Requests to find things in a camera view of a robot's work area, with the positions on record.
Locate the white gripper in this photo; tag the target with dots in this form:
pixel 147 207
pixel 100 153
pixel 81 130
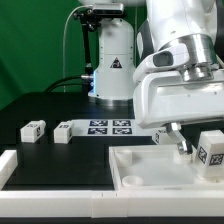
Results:
pixel 164 98

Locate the white square table top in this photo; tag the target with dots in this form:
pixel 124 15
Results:
pixel 156 167

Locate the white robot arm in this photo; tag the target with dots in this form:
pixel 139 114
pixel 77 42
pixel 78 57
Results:
pixel 147 27

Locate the white fiducial marker sheet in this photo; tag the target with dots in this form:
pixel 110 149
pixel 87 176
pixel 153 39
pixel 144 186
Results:
pixel 108 127

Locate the white U-shaped obstacle fence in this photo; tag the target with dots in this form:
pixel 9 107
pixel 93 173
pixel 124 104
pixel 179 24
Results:
pixel 100 204

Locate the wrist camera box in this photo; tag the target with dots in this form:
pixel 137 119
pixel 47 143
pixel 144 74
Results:
pixel 171 58

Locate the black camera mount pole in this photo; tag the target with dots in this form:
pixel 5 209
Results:
pixel 89 23

